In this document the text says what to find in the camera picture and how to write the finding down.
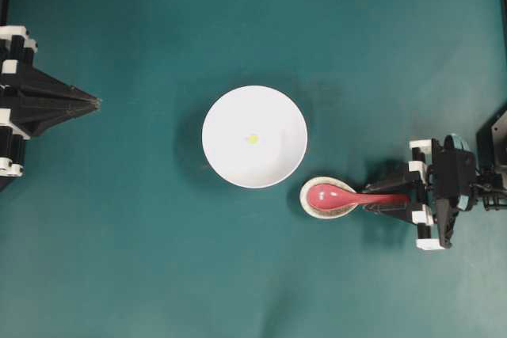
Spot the red ceramic spoon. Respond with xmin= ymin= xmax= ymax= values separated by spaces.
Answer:
xmin=307 ymin=184 xmax=410 ymax=211

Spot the white round bowl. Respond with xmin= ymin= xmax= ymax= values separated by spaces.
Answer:
xmin=201 ymin=85 xmax=308 ymax=189

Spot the black frame rail right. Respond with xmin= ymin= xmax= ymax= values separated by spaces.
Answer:
xmin=486 ymin=0 xmax=506 ymax=111

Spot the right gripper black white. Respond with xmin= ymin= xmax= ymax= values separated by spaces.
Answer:
xmin=363 ymin=139 xmax=444 ymax=251

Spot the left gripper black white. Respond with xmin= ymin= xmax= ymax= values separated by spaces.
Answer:
xmin=1 ymin=25 xmax=101 ymax=177

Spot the small speckled spoon rest dish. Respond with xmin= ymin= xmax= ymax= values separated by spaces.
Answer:
xmin=299 ymin=177 xmax=356 ymax=219

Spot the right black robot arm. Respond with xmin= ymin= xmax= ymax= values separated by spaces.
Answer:
xmin=363 ymin=114 xmax=506 ymax=251

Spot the yellow hexagonal prism block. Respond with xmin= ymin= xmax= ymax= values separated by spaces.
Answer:
xmin=246 ymin=134 xmax=259 ymax=144

